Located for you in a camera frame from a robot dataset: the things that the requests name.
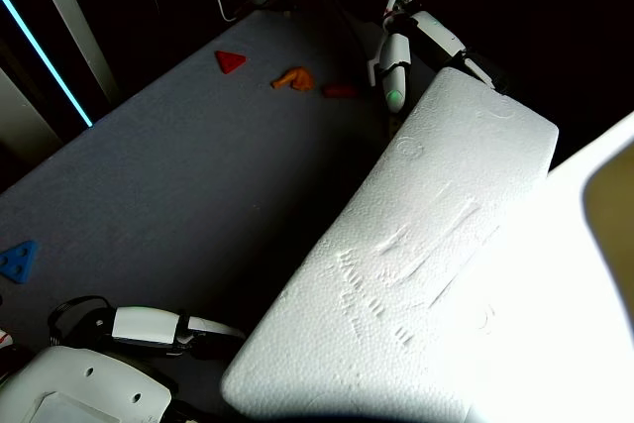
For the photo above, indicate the grey table cloth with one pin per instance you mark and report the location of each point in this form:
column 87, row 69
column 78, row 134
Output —
column 173, row 170

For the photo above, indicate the reddish brown toy food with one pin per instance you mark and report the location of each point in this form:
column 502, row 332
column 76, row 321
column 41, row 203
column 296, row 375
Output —
column 339, row 91

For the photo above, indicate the cyan light strip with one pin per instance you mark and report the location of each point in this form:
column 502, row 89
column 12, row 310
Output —
column 44, row 56

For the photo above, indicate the blue triangle block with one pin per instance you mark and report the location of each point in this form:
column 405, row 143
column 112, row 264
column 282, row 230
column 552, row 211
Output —
column 17, row 262

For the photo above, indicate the white frame post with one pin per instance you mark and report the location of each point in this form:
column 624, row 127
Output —
column 74, row 22

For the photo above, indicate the orange toy bread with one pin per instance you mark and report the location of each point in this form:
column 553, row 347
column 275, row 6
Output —
column 297, row 78

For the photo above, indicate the red triangle block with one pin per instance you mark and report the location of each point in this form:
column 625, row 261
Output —
column 229, row 60

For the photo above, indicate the white styrofoam block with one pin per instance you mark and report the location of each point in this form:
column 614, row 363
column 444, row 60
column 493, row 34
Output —
column 421, row 220

